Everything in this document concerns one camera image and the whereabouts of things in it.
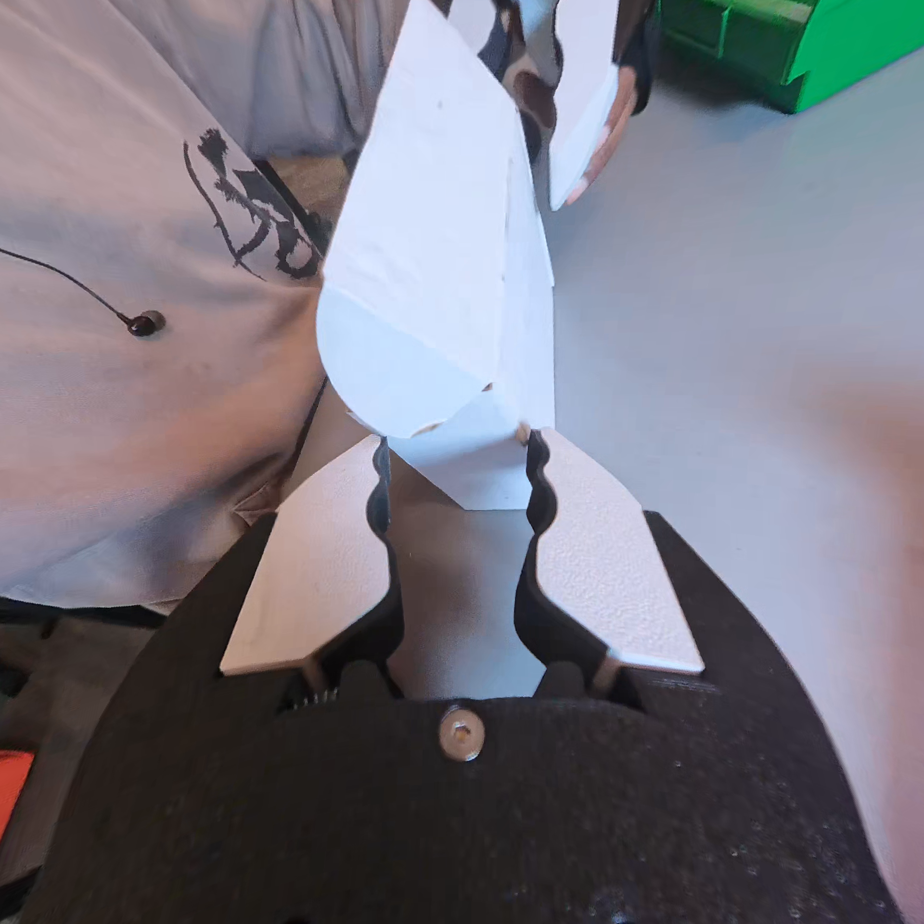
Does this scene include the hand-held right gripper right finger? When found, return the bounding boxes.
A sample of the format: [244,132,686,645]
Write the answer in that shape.
[516,429,705,688]

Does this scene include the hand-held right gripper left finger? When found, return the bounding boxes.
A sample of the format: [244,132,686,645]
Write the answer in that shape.
[220,435,403,697]

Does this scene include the white cardboard box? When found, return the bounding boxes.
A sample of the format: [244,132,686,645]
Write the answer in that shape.
[315,0,557,512]

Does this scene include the person's left hand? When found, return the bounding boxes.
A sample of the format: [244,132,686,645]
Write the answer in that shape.
[566,68,640,209]

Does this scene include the camouflage patterned clothing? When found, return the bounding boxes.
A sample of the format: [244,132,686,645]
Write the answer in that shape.
[476,0,560,163]

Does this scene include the light grey printed shirt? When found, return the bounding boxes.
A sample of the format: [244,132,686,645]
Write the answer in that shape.
[0,0,412,615]

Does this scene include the green plastic bin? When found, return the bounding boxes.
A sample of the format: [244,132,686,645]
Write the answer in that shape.
[660,0,924,115]

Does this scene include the orange object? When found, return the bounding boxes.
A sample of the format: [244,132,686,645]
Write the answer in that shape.
[0,751,36,820]

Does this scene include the black cord with bead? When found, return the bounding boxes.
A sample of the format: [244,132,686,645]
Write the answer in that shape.
[0,247,167,338]

